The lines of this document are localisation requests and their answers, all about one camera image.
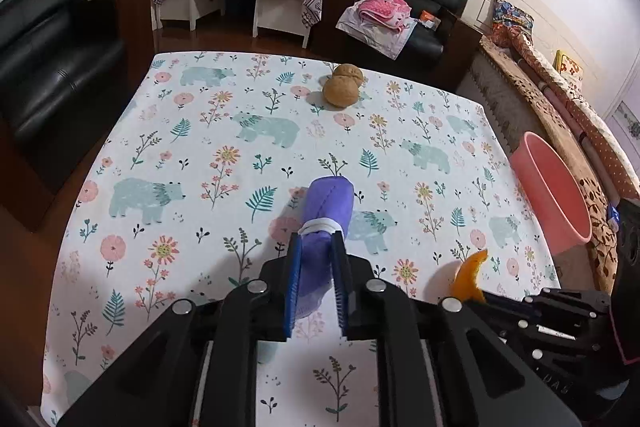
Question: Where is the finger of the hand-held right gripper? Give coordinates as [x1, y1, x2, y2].
[480, 288, 613, 323]
[492, 314, 616, 360]

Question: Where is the pink plastic bucket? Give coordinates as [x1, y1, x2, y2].
[509, 131, 593, 255]

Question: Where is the brown leaf pattern blanket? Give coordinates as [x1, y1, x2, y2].
[482, 42, 623, 293]

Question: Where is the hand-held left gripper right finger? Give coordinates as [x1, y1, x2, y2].
[327, 231, 583, 427]

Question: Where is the white side table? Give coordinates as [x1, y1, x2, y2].
[152, 0, 226, 32]
[252, 0, 313, 49]

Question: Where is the yellow flowered pillow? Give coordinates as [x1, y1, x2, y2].
[554, 50, 585, 78]

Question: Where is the orange cloth toy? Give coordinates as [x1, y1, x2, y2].
[449, 249, 488, 305]

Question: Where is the pink folded blanket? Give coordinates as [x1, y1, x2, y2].
[356, 0, 413, 32]

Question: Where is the red polka dot quilt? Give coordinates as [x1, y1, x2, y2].
[507, 27, 640, 202]

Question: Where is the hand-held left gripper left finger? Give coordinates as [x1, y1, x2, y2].
[56, 234, 305, 427]

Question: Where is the lilac sliding door wardrobe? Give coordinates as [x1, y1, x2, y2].
[600, 47, 640, 142]

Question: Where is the black leather sofa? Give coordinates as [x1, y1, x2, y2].
[0, 0, 131, 233]

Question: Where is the colourful patterned pillow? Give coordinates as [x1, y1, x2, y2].
[492, 0, 535, 48]

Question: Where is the floral bear printed tablecloth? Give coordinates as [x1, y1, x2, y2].
[40, 51, 561, 427]

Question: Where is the purple cloth pouch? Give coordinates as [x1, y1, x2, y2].
[291, 176, 355, 319]

